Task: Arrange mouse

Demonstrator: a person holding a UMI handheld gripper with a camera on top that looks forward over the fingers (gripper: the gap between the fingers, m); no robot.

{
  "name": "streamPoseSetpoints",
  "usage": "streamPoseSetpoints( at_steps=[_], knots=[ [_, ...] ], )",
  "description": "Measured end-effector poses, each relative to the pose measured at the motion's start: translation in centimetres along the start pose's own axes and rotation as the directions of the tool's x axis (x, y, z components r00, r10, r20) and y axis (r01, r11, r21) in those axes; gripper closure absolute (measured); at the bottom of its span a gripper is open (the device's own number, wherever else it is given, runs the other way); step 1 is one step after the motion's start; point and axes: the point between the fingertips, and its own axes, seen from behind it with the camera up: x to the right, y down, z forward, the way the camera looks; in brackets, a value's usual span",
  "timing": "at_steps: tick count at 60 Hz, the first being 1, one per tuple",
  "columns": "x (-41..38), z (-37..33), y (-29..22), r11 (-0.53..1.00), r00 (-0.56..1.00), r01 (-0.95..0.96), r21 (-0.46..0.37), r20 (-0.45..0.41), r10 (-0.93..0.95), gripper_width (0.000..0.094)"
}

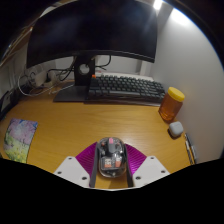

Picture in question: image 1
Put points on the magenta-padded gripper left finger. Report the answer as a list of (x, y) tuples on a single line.
[(71, 170)]

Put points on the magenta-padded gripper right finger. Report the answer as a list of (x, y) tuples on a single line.
[(150, 170)]

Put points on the transparent computer mouse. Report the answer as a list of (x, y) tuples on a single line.
[(111, 158)]

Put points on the dark pen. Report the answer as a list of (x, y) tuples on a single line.
[(190, 148)]

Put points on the white earbuds case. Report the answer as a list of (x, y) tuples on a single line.
[(176, 128)]

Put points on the amber jar with yellow lid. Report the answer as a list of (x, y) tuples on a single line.
[(170, 106)]

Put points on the dark grey keyboard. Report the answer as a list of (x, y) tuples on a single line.
[(126, 87)]

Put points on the black box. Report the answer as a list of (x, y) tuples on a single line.
[(6, 101)]

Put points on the white power strip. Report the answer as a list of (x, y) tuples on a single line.
[(41, 79)]

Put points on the black curved monitor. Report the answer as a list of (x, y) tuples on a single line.
[(90, 30)]

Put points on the bright lamp bar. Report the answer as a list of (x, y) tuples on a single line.
[(157, 4)]

